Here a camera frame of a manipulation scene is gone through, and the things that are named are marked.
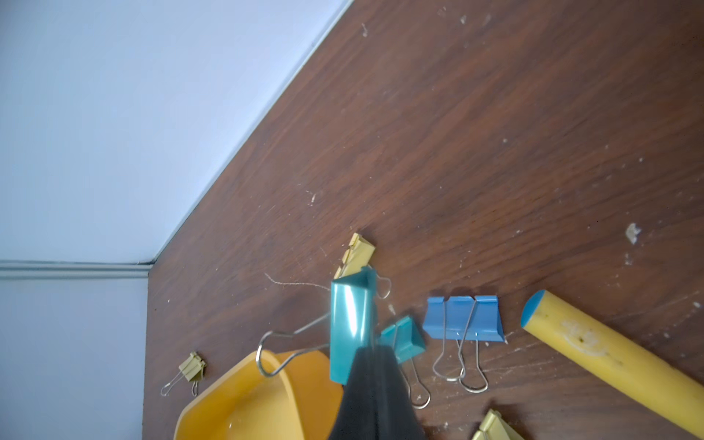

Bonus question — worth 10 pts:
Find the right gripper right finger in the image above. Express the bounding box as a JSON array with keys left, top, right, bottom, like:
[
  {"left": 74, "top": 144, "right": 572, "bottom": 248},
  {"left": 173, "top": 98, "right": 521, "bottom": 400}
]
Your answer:
[{"left": 376, "top": 346, "right": 426, "bottom": 439}]

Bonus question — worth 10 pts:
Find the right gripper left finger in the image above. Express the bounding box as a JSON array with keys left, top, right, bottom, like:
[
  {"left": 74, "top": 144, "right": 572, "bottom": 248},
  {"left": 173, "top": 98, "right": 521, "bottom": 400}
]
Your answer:
[{"left": 329, "top": 346, "right": 378, "bottom": 440}]

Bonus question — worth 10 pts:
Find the teal binder clip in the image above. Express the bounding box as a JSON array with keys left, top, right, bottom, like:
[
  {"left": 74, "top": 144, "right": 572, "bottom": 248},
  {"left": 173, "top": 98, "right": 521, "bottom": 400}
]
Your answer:
[
  {"left": 378, "top": 315, "right": 432, "bottom": 410},
  {"left": 255, "top": 266, "right": 378, "bottom": 385}
]

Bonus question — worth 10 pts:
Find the yellow plastic storage box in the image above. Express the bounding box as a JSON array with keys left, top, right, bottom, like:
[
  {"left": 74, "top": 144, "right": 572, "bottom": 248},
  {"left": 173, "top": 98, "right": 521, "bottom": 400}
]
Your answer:
[{"left": 173, "top": 351, "right": 343, "bottom": 439}]

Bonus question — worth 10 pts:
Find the yellow binder clip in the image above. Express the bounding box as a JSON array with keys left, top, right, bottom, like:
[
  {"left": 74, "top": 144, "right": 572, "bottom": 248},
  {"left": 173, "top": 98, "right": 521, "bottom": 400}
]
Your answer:
[
  {"left": 471, "top": 409, "right": 524, "bottom": 440},
  {"left": 159, "top": 351, "right": 207, "bottom": 397},
  {"left": 330, "top": 233, "right": 392, "bottom": 304}
]

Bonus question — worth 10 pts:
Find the blue binder clip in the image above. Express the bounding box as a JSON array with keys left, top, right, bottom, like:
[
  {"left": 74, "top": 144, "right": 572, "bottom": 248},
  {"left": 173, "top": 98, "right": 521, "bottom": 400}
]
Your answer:
[{"left": 423, "top": 295, "right": 507, "bottom": 394}]

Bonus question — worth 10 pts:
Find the yellow teal toy rake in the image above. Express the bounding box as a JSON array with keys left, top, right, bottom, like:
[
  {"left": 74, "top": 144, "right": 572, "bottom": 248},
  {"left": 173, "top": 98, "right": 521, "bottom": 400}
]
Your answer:
[{"left": 521, "top": 290, "right": 703, "bottom": 439}]

